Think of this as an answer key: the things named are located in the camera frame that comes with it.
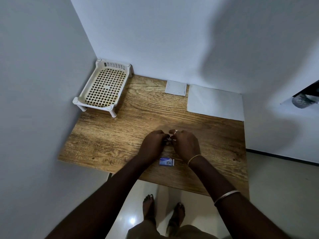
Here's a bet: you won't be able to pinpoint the white plastic lattice tray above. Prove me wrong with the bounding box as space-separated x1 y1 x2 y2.
72 59 133 119

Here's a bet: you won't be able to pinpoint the person's left hand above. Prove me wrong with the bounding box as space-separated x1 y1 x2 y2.
139 130 170 163

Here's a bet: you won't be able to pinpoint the person's right foot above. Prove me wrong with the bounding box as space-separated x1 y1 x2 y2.
169 202 186 230

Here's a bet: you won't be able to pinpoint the person's right forearm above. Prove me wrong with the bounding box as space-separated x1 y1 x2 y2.
188 155 291 239

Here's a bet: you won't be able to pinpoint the person's left foot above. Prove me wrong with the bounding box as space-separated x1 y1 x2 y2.
142 194 157 225

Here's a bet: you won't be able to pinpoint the silver bangle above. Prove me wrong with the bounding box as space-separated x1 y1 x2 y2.
213 189 241 207

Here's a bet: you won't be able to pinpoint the large white paper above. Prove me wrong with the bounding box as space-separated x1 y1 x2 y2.
186 84 246 122

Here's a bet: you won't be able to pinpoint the yellow wrist thread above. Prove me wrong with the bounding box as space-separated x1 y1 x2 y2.
187 154 204 166

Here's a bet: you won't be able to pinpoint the small blue staple box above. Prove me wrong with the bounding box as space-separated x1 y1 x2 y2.
159 157 175 167

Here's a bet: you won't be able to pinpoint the person's left forearm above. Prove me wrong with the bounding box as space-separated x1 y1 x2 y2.
46 156 160 239

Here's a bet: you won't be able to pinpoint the person's right hand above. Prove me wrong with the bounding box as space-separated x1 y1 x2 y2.
168 129 201 165

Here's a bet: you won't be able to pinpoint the small white paper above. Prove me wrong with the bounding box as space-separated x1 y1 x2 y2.
164 80 188 97

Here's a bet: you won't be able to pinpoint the person's foot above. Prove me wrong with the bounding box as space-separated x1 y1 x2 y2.
169 202 186 230
142 194 157 225

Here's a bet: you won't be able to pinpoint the olive trousers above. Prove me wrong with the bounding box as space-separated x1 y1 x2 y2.
127 220 220 239

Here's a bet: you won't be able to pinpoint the grey round container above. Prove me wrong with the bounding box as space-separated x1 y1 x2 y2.
292 93 318 109

